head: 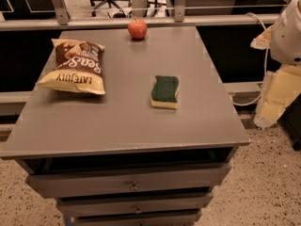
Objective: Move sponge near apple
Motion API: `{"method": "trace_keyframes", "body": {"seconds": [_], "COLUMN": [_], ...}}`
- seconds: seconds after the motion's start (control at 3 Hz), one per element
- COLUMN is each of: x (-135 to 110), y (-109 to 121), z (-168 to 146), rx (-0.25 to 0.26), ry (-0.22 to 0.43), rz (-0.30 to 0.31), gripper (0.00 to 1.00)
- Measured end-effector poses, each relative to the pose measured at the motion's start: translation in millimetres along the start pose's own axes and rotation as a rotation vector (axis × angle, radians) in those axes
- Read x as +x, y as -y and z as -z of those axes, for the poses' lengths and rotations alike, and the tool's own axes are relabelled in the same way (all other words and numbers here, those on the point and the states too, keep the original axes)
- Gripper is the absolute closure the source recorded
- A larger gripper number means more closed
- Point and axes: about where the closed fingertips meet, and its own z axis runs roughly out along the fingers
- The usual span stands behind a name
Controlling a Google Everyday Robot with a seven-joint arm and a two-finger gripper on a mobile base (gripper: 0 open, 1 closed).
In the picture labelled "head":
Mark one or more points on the grey drawer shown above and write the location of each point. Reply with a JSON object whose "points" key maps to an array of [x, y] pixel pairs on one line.
{"points": [[137, 203], [117, 181], [145, 219]]}

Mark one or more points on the top grey drawer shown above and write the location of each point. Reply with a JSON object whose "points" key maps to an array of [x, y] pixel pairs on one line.
{"points": [[117, 181]]}

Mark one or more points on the brown chips bag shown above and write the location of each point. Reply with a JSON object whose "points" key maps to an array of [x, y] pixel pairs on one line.
{"points": [[78, 67]]}

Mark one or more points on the black office chair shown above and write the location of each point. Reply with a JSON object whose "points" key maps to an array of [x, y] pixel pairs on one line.
{"points": [[96, 4]]}

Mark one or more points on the grey drawer cabinet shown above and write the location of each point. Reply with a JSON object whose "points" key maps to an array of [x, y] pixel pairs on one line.
{"points": [[61, 132]]}

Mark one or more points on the red apple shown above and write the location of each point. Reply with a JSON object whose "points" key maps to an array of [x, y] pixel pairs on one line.
{"points": [[137, 29]]}

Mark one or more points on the green and yellow sponge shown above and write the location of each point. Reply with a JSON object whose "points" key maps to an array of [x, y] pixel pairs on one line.
{"points": [[164, 93]]}

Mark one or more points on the bottom grey drawer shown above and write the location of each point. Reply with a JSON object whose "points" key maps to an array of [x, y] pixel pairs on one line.
{"points": [[145, 219]]}

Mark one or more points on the grey metal railing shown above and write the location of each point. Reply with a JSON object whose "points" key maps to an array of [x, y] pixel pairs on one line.
{"points": [[18, 15]]}

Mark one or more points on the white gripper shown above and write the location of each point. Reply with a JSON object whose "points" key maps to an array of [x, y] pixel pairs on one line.
{"points": [[287, 38]]}

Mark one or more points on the middle grey drawer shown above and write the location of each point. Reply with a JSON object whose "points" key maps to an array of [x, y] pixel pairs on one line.
{"points": [[137, 203]]}

